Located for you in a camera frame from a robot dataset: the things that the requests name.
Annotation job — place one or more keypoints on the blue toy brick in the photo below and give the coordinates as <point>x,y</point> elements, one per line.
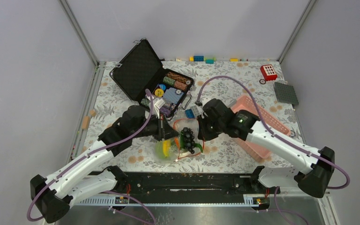
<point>189,114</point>

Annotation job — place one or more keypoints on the green toy cabbage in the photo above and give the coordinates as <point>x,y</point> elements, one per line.
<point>158,150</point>

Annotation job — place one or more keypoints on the grey studded baseplate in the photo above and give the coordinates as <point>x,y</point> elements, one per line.
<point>285,93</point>

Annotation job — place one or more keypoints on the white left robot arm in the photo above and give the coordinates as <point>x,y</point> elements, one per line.
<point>54,195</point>

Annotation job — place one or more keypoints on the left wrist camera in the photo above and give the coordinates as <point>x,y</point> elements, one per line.
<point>156,103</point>

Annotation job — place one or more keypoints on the red toy block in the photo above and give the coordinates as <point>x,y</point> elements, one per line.
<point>268,72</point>

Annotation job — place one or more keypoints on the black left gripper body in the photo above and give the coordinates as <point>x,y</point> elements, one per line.
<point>154,128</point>

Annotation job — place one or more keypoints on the yellow toy banana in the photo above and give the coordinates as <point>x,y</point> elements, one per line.
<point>166,145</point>

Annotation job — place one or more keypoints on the clear zip bag orange zipper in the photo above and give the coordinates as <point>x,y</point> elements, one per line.
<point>175,149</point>

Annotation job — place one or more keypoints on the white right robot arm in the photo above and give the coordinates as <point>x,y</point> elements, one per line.
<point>311,168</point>

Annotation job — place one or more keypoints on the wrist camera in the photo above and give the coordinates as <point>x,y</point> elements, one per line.
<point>156,103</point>
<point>200,104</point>

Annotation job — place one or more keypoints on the blue playing card deck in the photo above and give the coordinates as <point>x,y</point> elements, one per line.
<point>173,95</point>

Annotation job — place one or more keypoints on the black poker chip case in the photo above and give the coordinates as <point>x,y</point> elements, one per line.
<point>142,69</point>

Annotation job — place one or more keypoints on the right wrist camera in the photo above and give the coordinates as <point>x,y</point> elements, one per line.
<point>200,104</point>

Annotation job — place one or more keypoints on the wooden block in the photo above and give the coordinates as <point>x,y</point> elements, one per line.
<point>85,122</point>

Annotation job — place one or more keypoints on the grey toy brick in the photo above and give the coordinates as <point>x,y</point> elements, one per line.
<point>195,111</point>

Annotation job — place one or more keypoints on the poker chip right edge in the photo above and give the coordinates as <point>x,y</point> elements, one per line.
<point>292,134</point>

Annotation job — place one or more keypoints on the yellow big blind button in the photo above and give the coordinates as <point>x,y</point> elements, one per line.
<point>159,92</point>

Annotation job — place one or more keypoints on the blue brick at wall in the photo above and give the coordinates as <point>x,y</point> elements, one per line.
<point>198,58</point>

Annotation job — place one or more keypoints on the floral tablecloth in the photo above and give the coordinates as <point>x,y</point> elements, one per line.
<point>223,80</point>

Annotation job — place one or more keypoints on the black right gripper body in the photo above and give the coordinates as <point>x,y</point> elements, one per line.
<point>210,129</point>

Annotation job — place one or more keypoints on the green toy chili pepper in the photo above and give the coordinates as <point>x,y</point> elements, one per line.
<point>199,146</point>

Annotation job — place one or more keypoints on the dark toy grape bunch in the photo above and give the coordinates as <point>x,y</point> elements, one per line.
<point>187,140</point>

